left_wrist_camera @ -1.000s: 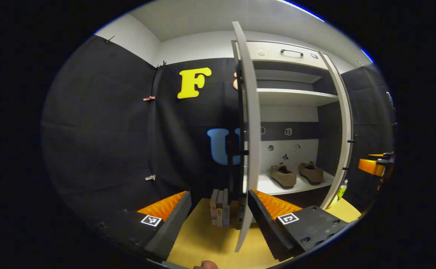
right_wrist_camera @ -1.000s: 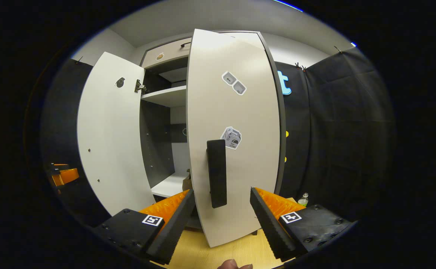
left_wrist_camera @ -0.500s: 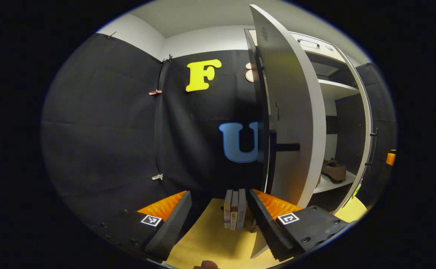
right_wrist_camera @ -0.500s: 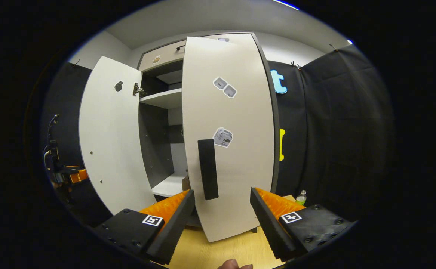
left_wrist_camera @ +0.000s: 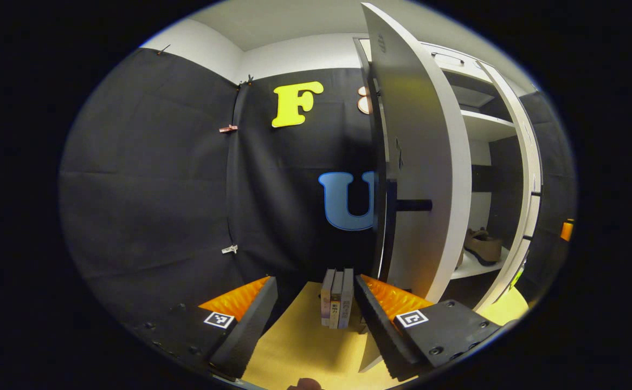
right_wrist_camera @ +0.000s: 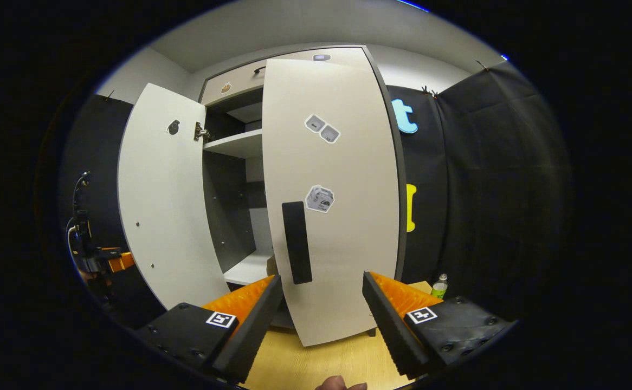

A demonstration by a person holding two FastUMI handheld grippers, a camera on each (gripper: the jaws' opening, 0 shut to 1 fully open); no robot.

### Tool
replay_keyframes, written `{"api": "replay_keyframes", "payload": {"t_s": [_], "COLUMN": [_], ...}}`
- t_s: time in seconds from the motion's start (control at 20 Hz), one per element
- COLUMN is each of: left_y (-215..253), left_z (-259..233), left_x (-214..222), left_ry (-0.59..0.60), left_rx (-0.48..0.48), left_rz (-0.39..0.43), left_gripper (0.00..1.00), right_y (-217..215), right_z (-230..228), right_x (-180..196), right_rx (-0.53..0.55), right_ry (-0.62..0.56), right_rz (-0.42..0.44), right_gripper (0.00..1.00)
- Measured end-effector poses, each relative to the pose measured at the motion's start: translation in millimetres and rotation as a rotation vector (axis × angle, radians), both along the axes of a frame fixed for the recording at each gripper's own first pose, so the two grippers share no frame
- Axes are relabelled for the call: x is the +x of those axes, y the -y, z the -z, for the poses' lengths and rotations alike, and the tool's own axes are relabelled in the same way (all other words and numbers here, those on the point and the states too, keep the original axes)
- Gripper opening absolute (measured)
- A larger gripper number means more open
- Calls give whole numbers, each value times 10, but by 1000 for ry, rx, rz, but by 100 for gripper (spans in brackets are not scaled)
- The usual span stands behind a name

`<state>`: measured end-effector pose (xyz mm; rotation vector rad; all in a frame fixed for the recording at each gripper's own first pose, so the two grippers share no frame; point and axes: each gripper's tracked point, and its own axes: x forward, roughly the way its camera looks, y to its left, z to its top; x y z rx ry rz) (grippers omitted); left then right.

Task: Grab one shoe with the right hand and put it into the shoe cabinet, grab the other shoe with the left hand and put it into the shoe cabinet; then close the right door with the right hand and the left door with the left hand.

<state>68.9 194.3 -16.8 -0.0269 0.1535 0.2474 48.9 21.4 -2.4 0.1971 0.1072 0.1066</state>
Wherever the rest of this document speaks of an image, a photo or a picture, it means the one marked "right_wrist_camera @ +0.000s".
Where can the white shoe cabinet door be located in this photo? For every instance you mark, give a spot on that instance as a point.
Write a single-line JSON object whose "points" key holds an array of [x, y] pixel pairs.
{"points": [[348, 244], [169, 216]]}

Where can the black backdrop cloth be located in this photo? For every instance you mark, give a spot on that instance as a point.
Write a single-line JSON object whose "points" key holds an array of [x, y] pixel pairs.
{"points": [[99, 151], [484, 189]]}

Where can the metal door hinge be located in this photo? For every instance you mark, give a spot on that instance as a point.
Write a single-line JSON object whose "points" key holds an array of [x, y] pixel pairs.
{"points": [[201, 131]]}

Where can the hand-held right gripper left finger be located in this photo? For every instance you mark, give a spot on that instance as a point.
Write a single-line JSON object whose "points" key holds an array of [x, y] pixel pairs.
{"points": [[253, 336]]}

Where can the beige cabinet drawer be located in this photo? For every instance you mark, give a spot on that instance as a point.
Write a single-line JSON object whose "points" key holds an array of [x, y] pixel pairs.
{"points": [[245, 78]]}

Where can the plastic bottle green label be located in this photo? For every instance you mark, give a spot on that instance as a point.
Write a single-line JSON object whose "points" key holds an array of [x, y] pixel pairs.
{"points": [[439, 290]]}

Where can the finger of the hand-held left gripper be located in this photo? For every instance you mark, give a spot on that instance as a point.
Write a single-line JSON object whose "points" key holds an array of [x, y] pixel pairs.
{"points": [[121, 261]]}

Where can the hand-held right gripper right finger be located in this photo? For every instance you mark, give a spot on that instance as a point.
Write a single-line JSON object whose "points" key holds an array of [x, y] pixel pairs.
{"points": [[389, 330]]}

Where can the white grey shoe cabinet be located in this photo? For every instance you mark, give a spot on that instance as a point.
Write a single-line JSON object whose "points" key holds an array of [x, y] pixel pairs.
{"points": [[237, 146]]}

